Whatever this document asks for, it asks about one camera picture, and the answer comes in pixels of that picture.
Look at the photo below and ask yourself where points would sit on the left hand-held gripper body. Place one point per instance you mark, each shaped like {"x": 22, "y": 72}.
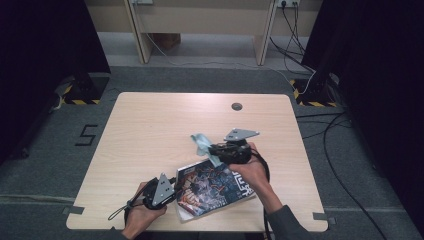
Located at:
{"x": 163, "y": 191}

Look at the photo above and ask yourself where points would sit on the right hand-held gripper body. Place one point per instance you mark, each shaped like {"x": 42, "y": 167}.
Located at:
{"x": 235, "y": 153}

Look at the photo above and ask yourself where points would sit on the light blue face mask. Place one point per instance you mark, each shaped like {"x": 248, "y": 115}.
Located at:
{"x": 201, "y": 143}

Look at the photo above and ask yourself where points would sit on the dark illustrated magazine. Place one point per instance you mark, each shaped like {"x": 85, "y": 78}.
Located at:
{"x": 213, "y": 190}

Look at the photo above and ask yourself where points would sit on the person's right hand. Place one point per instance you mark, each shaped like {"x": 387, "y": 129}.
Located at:
{"x": 255, "y": 176}

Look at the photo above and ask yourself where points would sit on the person's left hand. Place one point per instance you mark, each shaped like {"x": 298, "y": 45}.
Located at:
{"x": 143, "y": 220}

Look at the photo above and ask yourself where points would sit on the round table grommet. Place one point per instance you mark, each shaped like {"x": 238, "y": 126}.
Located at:
{"x": 236, "y": 106}

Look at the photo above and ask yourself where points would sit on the grey tape piece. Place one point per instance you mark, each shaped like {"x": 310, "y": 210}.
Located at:
{"x": 323, "y": 217}
{"x": 73, "y": 210}

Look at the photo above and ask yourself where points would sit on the black stand base striped tape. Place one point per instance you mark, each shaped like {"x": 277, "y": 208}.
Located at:
{"x": 316, "y": 90}
{"x": 86, "y": 88}

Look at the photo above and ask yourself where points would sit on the brown cardboard box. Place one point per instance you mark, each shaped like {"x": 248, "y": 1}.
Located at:
{"x": 168, "y": 40}

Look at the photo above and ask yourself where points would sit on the beige wooden desk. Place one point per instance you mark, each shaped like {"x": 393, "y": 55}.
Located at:
{"x": 200, "y": 18}

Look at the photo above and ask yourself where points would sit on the white power socket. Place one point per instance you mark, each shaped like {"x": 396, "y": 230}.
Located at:
{"x": 290, "y": 2}

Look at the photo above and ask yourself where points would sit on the black curtain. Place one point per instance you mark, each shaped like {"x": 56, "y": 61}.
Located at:
{"x": 40, "y": 50}
{"x": 383, "y": 66}

